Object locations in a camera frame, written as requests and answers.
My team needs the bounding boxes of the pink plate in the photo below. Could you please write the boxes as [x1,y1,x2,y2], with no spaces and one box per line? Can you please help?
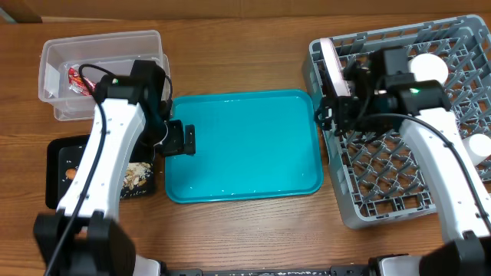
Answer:
[320,38,351,97]

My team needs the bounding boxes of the white cup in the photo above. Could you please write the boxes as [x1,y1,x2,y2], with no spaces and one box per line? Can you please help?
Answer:
[408,53,449,85]

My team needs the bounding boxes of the orange carrot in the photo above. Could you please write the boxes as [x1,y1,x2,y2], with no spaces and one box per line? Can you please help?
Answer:
[65,168,77,180]

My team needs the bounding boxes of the red snack wrapper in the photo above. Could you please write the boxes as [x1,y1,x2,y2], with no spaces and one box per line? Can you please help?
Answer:
[68,67,95,96]

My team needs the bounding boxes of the pale green bowl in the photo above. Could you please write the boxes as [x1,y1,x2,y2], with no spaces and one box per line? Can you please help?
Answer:
[463,133,491,166]

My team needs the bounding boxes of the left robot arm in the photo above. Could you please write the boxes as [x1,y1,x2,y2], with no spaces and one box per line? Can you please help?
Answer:
[34,60,196,276]

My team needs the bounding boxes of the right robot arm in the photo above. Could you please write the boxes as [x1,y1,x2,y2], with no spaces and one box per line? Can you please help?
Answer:
[312,77,490,275]

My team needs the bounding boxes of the grey dishwasher rack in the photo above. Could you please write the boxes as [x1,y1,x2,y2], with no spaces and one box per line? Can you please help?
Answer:
[304,15,490,228]

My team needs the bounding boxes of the spilled rice and food scraps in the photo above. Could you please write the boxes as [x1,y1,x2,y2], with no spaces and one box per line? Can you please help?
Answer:
[123,163,152,191]

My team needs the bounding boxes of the teal serving tray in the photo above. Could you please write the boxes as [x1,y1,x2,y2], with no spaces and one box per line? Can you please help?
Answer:
[165,89,324,204]

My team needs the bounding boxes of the black plastic tray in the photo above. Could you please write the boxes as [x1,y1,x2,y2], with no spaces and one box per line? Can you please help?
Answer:
[45,135,156,209]

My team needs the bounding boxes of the clear plastic bin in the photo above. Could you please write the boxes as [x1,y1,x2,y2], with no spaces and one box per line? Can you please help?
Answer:
[38,30,170,121]

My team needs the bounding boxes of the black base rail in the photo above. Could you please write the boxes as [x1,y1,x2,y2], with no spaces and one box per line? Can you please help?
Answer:
[163,264,377,276]

